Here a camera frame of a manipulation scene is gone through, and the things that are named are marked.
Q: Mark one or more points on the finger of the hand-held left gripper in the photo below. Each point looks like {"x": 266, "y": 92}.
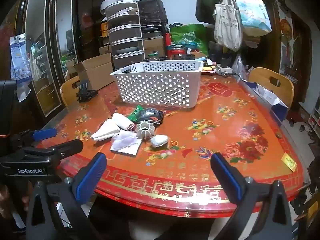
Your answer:
{"x": 43, "y": 133}
{"x": 65, "y": 148}

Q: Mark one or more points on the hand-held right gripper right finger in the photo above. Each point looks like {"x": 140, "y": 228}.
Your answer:
{"x": 228, "y": 178}

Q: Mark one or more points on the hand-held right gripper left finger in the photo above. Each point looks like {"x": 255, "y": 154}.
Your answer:
{"x": 87, "y": 180}

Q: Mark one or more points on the clear plastic bag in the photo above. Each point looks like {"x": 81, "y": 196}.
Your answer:
{"x": 125, "y": 138}

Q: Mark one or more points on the white pink towel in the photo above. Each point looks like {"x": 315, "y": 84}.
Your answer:
{"x": 122, "y": 121}

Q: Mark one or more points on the white ribbed plastic ball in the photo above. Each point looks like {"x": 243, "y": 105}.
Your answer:
{"x": 145, "y": 130}

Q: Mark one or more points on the black knitted gloves packet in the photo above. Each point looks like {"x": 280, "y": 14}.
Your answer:
{"x": 150, "y": 115}

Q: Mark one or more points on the white perforated plastic basket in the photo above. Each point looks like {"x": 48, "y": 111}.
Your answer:
{"x": 155, "y": 87}

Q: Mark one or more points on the white paper card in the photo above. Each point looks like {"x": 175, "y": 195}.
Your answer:
{"x": 130, "y": 151}

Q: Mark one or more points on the black clamp stand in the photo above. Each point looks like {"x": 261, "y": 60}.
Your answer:
{"x": 85, "y": 92}

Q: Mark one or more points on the yellow card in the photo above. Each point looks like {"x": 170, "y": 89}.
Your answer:
{"x": 288, "y": 162}

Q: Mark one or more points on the green snack packet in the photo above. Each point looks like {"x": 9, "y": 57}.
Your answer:
{"x": 134, "y": 113}

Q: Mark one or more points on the blue cardboard box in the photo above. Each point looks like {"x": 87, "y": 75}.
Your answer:
{"x": 277, "y": 113}

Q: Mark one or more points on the open cardboard box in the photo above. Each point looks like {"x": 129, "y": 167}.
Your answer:
{"x": 97, "y": 72}

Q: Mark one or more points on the white power strip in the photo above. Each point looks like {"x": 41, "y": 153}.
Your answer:
{"x": 223, "y": 70}

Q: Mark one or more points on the dark wardrobe with mirrors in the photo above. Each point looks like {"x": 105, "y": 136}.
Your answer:
{"x": 85, "y": 25}

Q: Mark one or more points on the wooden chair backrest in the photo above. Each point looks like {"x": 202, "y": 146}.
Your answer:
{"x": 200, "y": 55}

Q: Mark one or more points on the glass jar with green lid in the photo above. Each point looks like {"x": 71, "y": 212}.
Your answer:
{"x": 153, "y": 55}

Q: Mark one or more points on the grey plastic drawer tower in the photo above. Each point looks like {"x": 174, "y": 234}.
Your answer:
{"x": 125, "y": 32}

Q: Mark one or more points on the closed cardboard box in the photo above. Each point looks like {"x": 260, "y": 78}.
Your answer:
{"x": 153, "y": 46}

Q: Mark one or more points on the pickle jar with red lid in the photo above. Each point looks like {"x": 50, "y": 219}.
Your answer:
{"x": 178, "y": 52}

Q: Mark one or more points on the white round lid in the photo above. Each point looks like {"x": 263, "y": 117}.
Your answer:
{"x": 106, "y": 6}

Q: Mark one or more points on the green shopping bag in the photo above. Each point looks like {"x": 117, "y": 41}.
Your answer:
{"x": 197, "y": 35}

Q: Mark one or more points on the canvas tote bag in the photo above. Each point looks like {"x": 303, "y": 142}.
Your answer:
{"x": 227, "y": 27}

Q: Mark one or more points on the black plastic bag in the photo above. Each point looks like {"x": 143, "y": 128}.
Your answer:
{"x": 152, "y": 11}

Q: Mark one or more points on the printed paper bag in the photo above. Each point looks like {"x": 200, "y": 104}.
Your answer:
{"x": 253, "y": 17}

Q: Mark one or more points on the black paper bag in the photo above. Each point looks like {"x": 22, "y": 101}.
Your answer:
{"x": 205, "y": 10}

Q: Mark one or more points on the wall calendar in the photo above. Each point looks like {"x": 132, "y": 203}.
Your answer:
{"x": 285, "y": 45}

